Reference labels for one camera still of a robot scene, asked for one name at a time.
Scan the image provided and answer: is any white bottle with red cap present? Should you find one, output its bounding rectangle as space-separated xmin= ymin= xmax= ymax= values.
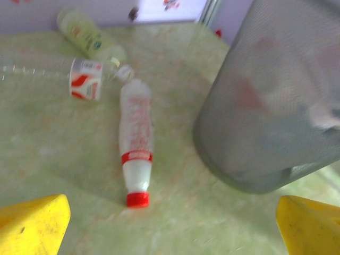
xmin=118 ymin=79 xmax=155 ymax=208

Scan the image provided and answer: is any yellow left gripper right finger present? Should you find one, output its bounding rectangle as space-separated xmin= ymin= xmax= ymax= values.
xmin=276 ymin=195 xmax=340 ymax=255

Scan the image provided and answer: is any aluminium frame post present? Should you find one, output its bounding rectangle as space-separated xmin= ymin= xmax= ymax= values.
xmin=196 ymin=0 xmax=222 ymax=26

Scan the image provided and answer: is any green lotion bottle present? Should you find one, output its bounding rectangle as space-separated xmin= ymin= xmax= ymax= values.
xmin=56 ymin=7 xmax=128 ymax=64

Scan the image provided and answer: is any silver wire mesh bin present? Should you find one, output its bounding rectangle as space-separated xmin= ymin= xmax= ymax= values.
xmin=192 ymin=0 xmax=340 ymax=194

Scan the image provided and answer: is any clear bottle red-white label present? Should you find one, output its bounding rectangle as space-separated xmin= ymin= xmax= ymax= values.
xmin=0 ymin=57 xmax=135 ymax=101

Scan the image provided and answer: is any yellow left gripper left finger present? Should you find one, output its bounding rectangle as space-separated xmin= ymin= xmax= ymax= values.
xmin=0 ymin=193 xmax=72 ymax=255

